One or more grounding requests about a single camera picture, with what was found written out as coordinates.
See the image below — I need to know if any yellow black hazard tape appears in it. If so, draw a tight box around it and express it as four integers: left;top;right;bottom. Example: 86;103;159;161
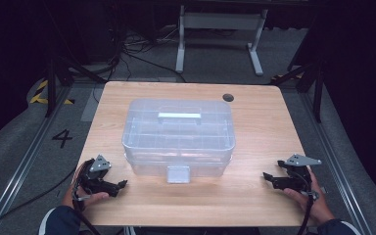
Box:
28;79;76;106

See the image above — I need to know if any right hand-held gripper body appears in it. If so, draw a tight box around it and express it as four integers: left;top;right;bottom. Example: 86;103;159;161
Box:
273;153;323;193

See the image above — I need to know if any person's right hand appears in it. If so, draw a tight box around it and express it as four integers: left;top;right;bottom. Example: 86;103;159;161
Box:
281;170;336;227

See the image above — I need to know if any clear plastic storage box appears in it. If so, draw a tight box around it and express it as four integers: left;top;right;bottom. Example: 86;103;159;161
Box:
120;97;237;185

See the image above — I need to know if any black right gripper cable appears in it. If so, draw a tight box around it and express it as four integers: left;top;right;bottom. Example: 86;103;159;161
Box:
301;169;315;235

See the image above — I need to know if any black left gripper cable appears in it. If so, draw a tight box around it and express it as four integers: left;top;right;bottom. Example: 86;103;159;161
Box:
71;180;103;235

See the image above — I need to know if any person's left hand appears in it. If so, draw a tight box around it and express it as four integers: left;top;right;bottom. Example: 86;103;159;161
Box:
61;164;111;212

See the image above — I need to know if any grey floor plate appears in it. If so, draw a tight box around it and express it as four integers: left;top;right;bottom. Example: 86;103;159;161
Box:
80;93;104;123

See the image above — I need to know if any long black floor cable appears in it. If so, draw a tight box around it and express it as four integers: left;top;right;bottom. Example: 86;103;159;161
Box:
0;165;79;235

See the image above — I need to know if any white metal desk frame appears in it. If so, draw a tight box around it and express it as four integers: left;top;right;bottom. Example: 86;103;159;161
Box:
174;4;269;77

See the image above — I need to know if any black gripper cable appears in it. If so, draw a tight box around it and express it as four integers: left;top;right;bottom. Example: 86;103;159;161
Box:
71;180;103;235
301;169;315;235

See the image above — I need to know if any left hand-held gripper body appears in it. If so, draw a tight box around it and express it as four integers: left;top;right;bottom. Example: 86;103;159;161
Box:
76;154;119;198

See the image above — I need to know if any tangle of black floor cables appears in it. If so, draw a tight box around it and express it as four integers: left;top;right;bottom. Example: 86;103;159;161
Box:
106;25;188;83

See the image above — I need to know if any black tripod stand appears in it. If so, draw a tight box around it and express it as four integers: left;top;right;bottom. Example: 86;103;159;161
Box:
271;58;325;124
43;58;108;118

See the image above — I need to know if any grey metal floor rail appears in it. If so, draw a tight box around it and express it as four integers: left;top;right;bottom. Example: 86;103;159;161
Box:
0;85;73;233
298;91;375;235

